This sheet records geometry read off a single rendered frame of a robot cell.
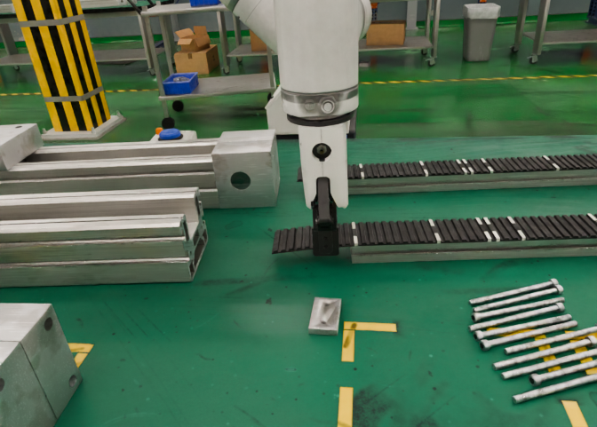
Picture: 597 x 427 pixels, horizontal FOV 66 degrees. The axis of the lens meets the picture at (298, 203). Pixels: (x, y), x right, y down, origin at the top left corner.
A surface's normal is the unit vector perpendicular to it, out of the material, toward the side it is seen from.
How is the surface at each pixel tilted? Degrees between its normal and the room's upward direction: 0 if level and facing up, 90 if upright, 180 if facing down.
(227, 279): 0
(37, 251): 90
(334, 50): 90
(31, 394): 90
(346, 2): 90
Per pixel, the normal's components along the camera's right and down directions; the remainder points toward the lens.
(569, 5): -0.13, 0.48
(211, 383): -0.07, -0.88
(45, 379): 0.99, -0.02
